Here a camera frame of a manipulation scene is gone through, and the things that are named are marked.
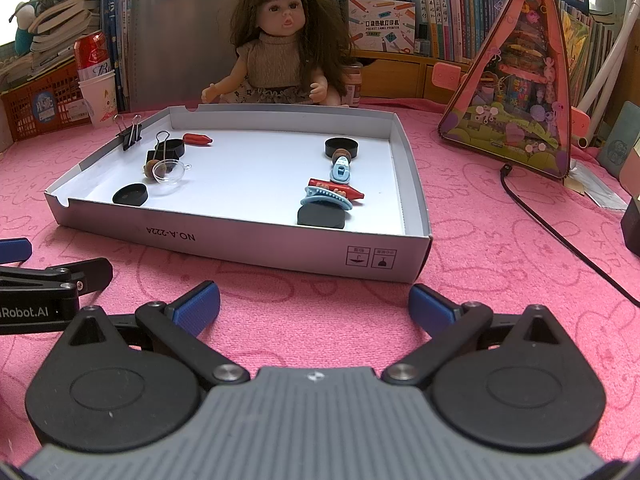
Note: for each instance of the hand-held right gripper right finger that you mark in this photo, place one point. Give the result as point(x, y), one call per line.
point(432, 307)

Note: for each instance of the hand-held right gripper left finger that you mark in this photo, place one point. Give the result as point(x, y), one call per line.
point(192, 307)

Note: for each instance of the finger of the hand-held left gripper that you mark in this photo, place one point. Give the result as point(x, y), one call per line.
point(15, 250)
point(90, 272)

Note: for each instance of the small brown stone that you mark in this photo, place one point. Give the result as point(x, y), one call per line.
point(150, 170)

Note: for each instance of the clear plastic half sphere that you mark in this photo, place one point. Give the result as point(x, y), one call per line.
point(172, 172)

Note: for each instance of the black binder clip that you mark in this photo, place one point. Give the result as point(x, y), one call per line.
point(154, 154)
point(131, 135)

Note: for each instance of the grey cardboard tray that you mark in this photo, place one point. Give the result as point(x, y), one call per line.
point(250, 185)

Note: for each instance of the light blue plastic toy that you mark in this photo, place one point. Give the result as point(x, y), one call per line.
point(340, 170)

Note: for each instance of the brown wooden acorn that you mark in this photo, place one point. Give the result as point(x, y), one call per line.
point(342, 155)

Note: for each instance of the pink rabbit-print tablecloth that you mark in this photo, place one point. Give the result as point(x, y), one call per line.
point(500, 260)

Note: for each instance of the orange plastic crate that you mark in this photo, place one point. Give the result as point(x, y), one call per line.
point(50, 105)

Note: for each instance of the blue hair clip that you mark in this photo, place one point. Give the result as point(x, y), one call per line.
point(325, 199)

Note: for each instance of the white paper cup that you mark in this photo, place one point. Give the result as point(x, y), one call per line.
point(100, 102)

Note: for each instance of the clear plastic packet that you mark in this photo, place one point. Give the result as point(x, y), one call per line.
point(600, 192)

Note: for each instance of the red soda can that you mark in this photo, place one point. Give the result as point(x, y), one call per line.
point(92, 55)

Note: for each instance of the blue and white plush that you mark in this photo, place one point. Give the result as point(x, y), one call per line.
point(22, 35)

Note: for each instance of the black power adapter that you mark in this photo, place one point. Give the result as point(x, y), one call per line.
point(632, 225)

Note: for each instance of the grey plastic storage box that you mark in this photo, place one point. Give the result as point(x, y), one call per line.
point(175, 60)

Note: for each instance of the wooden drawer organizer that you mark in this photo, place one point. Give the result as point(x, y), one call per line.
point(395, 77)

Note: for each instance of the small brown jar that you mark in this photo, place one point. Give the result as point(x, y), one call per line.
point(353, 87)

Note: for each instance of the stack of flat books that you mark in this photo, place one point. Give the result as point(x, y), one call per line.
point(60, 20)

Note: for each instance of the pink triangular toy playset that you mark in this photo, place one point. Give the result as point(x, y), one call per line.
point(515, 85)

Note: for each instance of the blue upright folders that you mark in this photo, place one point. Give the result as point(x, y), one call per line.
point(117, 35)

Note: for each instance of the teal notebook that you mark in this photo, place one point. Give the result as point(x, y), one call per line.
point(620, 145)

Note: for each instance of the brown-haired baby doll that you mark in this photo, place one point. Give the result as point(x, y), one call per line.
point(280, 55)

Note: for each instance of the colourful printed cardboard box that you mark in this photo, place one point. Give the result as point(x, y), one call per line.
point(380, 25)

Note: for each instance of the row of upright books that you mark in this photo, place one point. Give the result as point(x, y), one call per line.
point(450, 10)

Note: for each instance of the gold foil packets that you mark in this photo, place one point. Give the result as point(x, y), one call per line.
point(575, 35)

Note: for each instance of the white pipe frame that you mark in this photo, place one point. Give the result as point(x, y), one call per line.
point(610, 65)

